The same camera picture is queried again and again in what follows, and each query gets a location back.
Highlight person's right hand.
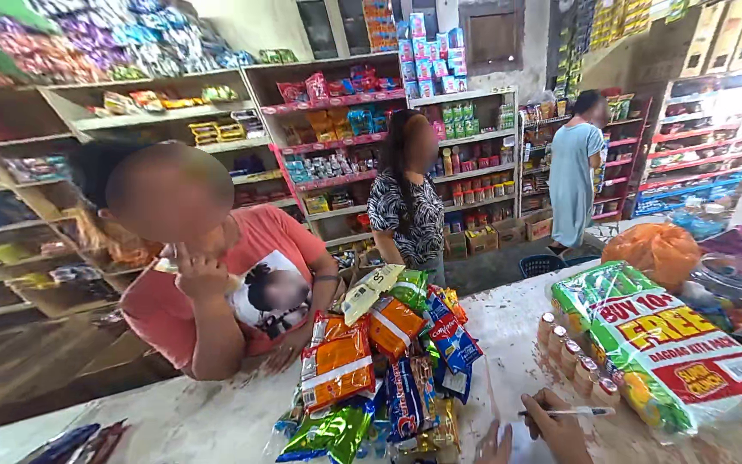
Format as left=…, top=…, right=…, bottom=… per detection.
left=521, top=387, right=593, bottom=464

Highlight person's left hand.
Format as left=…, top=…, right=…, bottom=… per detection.
left=474, top=419, right=514, bottom=464

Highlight clear pen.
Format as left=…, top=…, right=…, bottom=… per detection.
left=518, top=406, right=616, bottom=417

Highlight white paper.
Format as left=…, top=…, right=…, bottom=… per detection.
left=508, top=422, right=560, bottom=464

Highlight small bottle with red-white cap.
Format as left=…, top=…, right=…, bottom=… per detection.
left=536, top=312, right=556, bottom=351
left=572, top=357, right=600, bottom=397
left=558, top=340, right=582, bottom=380
left=590, top=377, right=621, bottom=416
left=547, top=325, right=568, bottom=367

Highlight pile of assorted snack packets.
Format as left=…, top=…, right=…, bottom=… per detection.
left=264, top=263, right=484, bottom=464

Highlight dark blue plastic basket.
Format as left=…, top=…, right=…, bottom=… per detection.
left=518, top=254, right=568, bottom=280

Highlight large green white plastic pack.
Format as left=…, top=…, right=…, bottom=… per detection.
left=550, top=260, right=742, bottom=436

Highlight cardboard box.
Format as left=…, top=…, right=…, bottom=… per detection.
left=493, top=218, right=528, bottom=251
left=524, top=210, right=554, bottom=241
left=465, top=225, right=499, bottom=257

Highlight orange plastic bag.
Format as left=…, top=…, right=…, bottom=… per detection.
left=601, top=223, right=702, bottom=293

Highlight clear round jar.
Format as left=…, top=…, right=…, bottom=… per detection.
left=688, top=253, right=742, bottom=310

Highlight clear blue plastic bottles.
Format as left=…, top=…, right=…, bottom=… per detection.
left=669, top=196, right=734, bottom=241

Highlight maroon plastic packaging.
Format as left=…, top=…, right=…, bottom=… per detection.
left=699, top=225, right=742, bottom=263

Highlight white shelf with canned goods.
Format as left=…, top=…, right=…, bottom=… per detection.
left=398, top=13, right=521, bottom=259

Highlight red-pink rack with goods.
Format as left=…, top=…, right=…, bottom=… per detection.
left=592, top=90, right=653, bottom=223

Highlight red and blue edged rack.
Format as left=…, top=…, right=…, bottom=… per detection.
left=632, top=67, right=742, bottom=217

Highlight pink-edged shelf with goods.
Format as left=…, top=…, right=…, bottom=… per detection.
left=241, top=50, right=409, bottom=268

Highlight grey framed window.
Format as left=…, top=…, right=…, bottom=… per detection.
left=458, top=0, right=527, bottom=73

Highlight dark red packet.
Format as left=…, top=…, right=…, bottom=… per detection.
left=70, top=419, right=130, bottom=464

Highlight hanging yellow sachet strips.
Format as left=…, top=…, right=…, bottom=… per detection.
left=589, top=0, right=659, bottom=51

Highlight hanging orange sachet strips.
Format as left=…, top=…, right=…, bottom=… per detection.
left=362, top=0, right=399, bottom=53

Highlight dark blue packet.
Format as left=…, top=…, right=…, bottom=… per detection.
left=28, top=423, right=101, bottom=464

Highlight window with dark panes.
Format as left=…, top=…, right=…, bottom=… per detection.
left=296, top=0, right=372, bottom=62

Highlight wooden shelf with assorted goods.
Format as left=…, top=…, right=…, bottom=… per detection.
left=0, top=52, right=320, bottom=426

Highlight wire rack with goods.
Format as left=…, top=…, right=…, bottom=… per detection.
left=518, top=97, right=573, bottom=220

